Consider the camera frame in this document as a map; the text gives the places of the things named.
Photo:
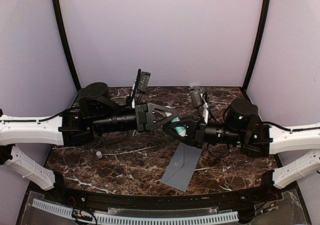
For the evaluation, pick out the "white slotted cable duct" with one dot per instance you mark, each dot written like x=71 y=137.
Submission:
x=103 y=218

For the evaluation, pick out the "black frame post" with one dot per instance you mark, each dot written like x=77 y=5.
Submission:
x=256 y=46
x=65 y=43

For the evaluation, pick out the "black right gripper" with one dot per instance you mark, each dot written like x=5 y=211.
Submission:
x=197 y=135

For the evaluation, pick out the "black right frame post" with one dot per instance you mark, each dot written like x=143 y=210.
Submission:
x=256 y=46

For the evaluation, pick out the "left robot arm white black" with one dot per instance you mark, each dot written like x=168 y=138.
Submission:
x=76 y=126

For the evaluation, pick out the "grey paper envelope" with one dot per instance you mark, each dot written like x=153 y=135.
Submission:
x=181 y=168

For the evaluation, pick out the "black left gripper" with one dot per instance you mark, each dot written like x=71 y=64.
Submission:
x=149 y=109

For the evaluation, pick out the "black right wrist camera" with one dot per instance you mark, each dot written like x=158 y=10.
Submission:
x=196 y=98

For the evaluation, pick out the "black left frame post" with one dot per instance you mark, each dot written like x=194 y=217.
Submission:
x=65 y=43

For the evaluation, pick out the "white glue stick cap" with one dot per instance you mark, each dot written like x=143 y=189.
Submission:
x=99 y=154

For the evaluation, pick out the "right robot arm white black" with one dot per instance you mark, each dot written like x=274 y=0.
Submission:
x=241 y=127

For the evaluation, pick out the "green white glue stick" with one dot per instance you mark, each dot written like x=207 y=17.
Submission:
x=180 y=130

